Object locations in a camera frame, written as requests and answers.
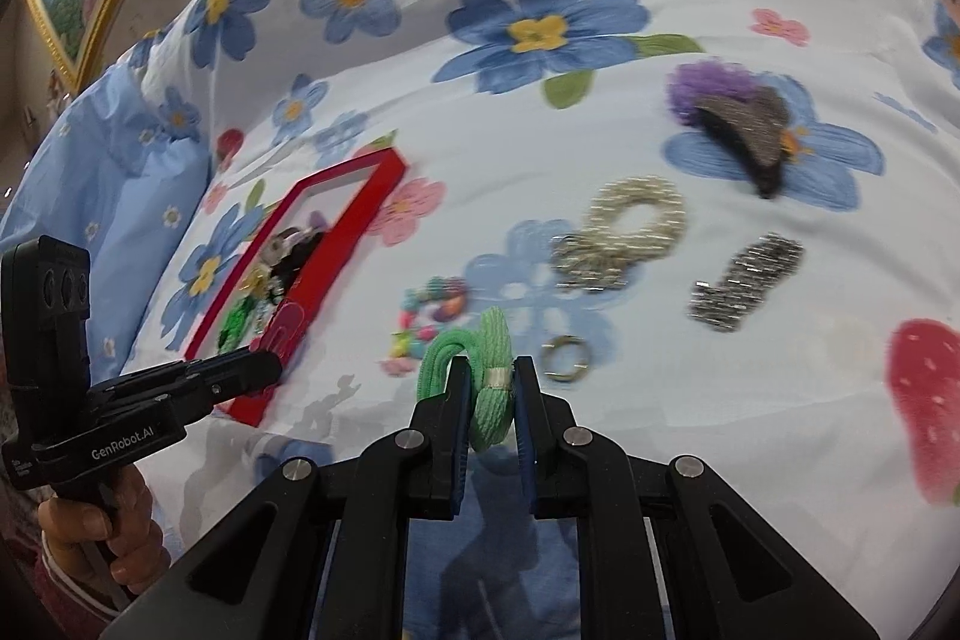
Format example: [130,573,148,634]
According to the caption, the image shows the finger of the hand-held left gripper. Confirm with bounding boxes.
[148,385,227,425]
[88,349,284,399]

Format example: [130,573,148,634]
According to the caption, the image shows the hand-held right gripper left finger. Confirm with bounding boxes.
[124,355,475,640]

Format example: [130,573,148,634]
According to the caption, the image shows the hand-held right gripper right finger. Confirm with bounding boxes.
[512,355,882,640]

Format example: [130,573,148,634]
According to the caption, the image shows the green braided hair clip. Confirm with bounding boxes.
[219,291,265,352]

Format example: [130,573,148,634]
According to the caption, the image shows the pink hair clip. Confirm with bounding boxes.
[251,301,310,357]

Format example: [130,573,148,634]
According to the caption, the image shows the green hair tie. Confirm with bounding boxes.
[414,305,520,455]

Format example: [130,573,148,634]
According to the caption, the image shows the black scrunchie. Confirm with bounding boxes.
[270,231,327,285]

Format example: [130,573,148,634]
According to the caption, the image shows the red rectangular box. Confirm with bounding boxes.
[182,147,410,427]

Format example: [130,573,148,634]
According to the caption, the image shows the person's left forearm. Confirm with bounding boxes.
[0,527,130,640]

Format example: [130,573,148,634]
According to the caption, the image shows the person's left hand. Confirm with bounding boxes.
[37,464,170,603]

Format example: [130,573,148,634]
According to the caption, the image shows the light blue floral quilt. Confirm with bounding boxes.
[0,62,216,378]

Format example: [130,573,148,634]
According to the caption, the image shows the dark grey glitter hair claw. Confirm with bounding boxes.
[694,83,797,200]

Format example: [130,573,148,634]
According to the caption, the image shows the purple scrunchie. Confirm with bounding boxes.
[666,59,752,125]

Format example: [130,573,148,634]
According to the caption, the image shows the metal ring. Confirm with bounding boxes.
[540,334,594,384]

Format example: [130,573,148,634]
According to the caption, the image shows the colourful bead bracelet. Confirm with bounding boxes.
[381,276,471,380]

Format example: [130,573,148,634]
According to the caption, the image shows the white pearl bracelet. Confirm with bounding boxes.
[585,175,688,272]

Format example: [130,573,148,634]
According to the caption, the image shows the iridescent beaded bracelet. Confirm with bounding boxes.
[688,232,806,334]

